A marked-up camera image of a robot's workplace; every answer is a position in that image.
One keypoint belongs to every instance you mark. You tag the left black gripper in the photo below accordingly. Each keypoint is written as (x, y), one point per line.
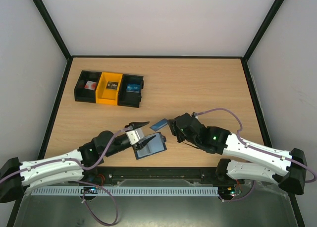
(135, 126)

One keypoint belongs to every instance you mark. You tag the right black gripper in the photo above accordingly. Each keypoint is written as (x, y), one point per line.
(173, 127)

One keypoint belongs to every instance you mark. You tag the blue white credit card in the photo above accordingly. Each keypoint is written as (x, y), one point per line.
(159, 125)

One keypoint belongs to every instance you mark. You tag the blue card holder wallet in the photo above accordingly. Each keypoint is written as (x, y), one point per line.
(154, 146)

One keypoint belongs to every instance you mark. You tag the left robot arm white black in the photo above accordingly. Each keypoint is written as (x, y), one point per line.
(19, 178)

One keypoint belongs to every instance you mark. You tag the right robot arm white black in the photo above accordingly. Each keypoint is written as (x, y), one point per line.
(286, 169)

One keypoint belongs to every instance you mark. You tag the blue card in bin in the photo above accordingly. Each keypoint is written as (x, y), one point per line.
(135, 88)

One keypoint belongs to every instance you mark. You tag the black card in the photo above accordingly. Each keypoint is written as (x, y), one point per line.
(112, 85)

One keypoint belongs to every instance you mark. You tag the white red card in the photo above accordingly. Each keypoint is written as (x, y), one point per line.
(90, 85)

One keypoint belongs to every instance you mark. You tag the right black bin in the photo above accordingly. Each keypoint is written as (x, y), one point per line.
(130, 99)

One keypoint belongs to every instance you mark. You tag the black bin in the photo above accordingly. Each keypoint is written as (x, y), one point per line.
(130, 99)
(84, 95)

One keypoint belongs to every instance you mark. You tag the yellow middle bin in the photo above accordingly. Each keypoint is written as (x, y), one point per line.
(105, 96)

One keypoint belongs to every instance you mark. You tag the left black bin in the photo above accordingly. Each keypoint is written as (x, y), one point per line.
(84, 95)

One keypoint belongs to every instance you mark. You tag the grey metal sheet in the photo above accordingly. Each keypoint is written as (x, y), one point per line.
(252, 205)

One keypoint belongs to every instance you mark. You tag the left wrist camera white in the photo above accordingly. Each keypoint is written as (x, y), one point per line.
(134, 136)

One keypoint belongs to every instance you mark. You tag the black aluminium frame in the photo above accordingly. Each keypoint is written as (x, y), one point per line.
(256, 103)

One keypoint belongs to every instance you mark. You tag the light blue slotted cable duct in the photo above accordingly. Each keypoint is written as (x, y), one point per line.
(126, 191)

